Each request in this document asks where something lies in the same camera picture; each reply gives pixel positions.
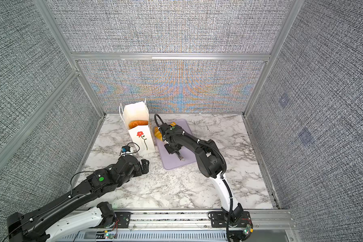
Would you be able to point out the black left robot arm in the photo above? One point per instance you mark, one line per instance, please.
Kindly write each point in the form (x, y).
(32, 226)

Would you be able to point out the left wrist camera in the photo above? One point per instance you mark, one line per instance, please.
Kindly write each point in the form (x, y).
(126, 149)

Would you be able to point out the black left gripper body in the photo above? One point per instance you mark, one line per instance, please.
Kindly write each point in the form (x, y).
(137, 172)

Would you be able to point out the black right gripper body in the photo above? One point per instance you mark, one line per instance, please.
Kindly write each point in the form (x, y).
(172, 148)

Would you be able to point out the orange triangular pastry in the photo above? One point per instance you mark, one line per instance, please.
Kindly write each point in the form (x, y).
(136, 123)

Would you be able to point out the striped croissant far left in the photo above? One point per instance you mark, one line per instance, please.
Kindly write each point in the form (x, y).
(158, 134)

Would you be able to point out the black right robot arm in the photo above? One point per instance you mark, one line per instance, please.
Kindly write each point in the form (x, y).
(211, 164)

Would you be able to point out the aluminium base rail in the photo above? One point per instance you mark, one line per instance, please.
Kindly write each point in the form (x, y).
(176, 225)

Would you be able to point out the lilac plastic tray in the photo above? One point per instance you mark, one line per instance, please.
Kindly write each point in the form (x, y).
(176, 160)

